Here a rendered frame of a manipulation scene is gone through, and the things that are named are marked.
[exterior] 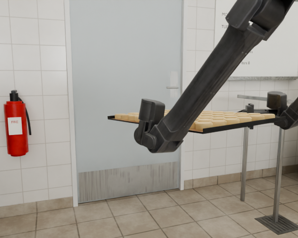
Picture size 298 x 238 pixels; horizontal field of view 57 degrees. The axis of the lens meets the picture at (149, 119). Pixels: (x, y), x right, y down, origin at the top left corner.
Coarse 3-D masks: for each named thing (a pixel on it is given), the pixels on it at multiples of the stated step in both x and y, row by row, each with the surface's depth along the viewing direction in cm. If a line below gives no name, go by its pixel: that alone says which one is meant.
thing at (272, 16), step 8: (264, 0) 48; (272, 0) 49; (280, 0) 52; (288, 0) 52; (264, 8) 49; (272, 8) 50; (280, 8) 51; (288, 8) 52; (256, 16) 50; (264, 16) 50; (272, 16) 51; (280, 16) 52; (256, 24) 54; (264, 24) 53; (272, 24) 53
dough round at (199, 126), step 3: (195, 123) 81; (198, 123) 79; (201, 123) 79; (204, 123) 79; (207, 123) 78; (210, 123) 79; (195, 126) 80; (198, 126) 79; (201, 126) 78; (204, 126) 78; (207, 126) 78; (210, 126) 78; (198, 129) 79; (201, 129) 78
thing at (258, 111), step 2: (248, 104) 115; (250, 104) 110; (252, 104) 110; (252, 106) 110; (254, 110) 112; (256, 110) 112; (258, 110) 111; (260, 110) 111; (262, 110) 111; (264, 110) 111; (266, 110) 112; (252, 112) 110; (254, 112) 111; (256, 112) 111; (258, 112) 111; (260, 112) 111; (262, 112) 111; (264, 112) 110; (266, 112) 110; (250, 126) 112; (252, 126) 111; (250, 128) 111; (252, 128) 111
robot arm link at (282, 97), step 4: (268, 92) 110; (272, 92) 110; (276, 92) 109; (280, 92) 109; (268, 96) 109; (272, 96) 107; (276, 96) 107; (280, 96) 105; (284, 96) 106; (268, 100) 109; (272, 100) 108; (276, 100) 107; (280, 100) 105; (284, 100) 106; (268, 104) 110; (272, 104) 108; (276, 104) 108; (280, 104) 106; (284, 104) 107; (272, 108) 109; (276, 108) 108; (280, 108) 106; (284, 108) 107; (280, 112) 107; (276, 116) 106; (276, 124) 107; (280, 124) 104; (284, 124) 103
